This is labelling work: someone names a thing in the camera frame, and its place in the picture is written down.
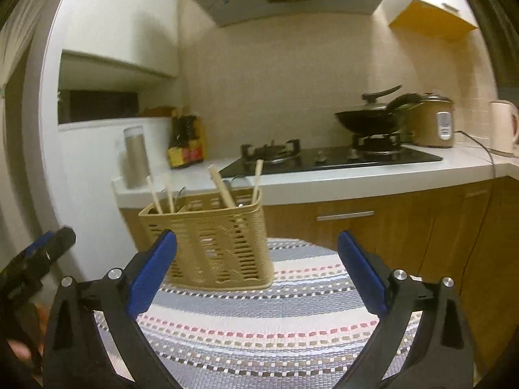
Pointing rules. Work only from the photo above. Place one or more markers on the white refrigerator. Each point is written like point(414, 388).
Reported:
point(94, 158)

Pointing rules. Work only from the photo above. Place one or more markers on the white cabinet above fridge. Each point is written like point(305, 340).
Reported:
point(120, 60)

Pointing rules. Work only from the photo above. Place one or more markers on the wooden chopstick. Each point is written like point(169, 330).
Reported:
point(257, 176)
point(154, 196)
point(222, 186)
point(227, 192)
point(169, 192)

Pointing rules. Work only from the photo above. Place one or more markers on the red label sauce bottle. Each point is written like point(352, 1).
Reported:
point(194, 130)

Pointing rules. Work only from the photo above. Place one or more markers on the pink electric kettle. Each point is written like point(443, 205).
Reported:
point(504, 128)

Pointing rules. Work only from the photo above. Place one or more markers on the gold rice cooker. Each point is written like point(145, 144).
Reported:
point(431, 123)

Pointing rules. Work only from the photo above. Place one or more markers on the dark soy sauce bottle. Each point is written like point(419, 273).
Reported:
point(178, 153)

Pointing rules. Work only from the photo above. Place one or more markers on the striped woven table mat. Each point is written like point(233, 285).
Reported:
point(303, 331)

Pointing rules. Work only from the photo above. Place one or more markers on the black wok with lid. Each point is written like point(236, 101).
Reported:
point(375, 118)

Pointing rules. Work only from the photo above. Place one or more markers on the black gas stove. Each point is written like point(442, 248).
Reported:
point(290, 157)

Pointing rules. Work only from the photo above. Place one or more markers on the gold thermos bottle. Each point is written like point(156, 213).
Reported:
point(138, 168)

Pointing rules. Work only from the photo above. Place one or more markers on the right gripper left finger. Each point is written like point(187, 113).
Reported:
point(74, 354)

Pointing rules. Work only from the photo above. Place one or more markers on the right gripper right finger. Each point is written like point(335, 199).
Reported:
point(441, 353)

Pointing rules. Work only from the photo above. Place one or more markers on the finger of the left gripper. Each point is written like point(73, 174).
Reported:
point(51, 245)

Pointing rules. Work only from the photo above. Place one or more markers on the white upper wall cabinet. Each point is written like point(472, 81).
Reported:
point(449, 20)

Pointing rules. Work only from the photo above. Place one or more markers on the beige plastic utensil basket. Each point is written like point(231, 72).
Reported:
point(218, 248)

